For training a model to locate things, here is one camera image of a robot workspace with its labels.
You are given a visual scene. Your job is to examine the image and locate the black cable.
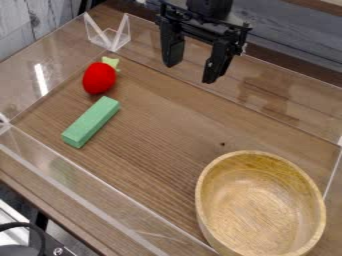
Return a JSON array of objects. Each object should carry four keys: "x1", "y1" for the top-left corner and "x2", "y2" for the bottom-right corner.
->
[{"x1": 0, "y1": 222, "x2": 48, "y2": 256}]

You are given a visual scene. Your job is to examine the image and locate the green rectangular block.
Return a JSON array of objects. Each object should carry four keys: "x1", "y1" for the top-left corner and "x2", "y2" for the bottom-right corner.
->
[{"x1": 61, "y1": 96, "x2": 120, "y2": 148}]

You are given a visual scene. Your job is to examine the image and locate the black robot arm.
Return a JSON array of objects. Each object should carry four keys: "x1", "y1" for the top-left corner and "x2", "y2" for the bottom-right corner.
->
[{"x1": 155, "y1": 0, "x2": 252, "y2": 84}]

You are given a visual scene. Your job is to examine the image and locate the black metal bracket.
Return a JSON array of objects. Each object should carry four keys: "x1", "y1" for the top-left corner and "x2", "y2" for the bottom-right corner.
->
[{"x1": 44, "y1": 234, "x2": 77, "y2": 256}]

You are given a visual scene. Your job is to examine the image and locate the wooden oval bowl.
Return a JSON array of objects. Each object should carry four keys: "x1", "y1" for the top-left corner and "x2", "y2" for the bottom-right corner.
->
[{"x1": 195, "y1": 150, "x2": 326, "y2": 256}]

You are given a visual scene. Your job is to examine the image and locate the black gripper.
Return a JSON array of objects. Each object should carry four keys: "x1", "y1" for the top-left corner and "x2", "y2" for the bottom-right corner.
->
[{"x1": 159, "y1": 1, "x2": 252, "y2": 84}]

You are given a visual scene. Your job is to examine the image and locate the red plush strawberry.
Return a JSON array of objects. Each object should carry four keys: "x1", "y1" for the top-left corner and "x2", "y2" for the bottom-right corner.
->
[{"x1": 82, "y1": 57, "x2": 120, "y2": 95}]

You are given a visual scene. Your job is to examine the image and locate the clear acrylic enclosure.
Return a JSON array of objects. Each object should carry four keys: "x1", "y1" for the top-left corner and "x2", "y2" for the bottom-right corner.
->
[{"x1": 0, "y1": 18, "x2": 342, "y2": 256}]

